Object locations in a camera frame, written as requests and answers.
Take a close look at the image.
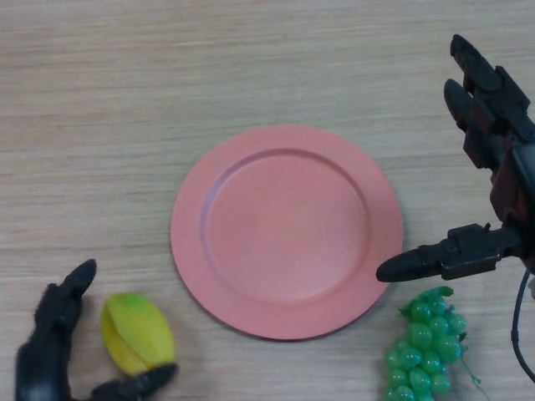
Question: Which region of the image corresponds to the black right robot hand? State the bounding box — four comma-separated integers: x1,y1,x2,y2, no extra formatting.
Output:
375,33,535,285

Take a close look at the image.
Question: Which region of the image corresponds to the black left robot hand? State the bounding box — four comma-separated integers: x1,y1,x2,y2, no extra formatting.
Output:
14,258,180,401

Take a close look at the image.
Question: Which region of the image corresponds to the yellow starfruit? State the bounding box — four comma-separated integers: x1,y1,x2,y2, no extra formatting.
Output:
99,292,176,376

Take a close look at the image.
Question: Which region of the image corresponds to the pink round plate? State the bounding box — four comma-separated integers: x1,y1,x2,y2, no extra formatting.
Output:
170,124,405,343

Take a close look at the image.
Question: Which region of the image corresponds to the green grape bunch in net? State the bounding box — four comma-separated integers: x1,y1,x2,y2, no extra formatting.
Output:
383,285,488,401

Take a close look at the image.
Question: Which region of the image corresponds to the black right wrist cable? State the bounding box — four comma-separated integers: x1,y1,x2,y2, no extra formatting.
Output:
510,269,535,385

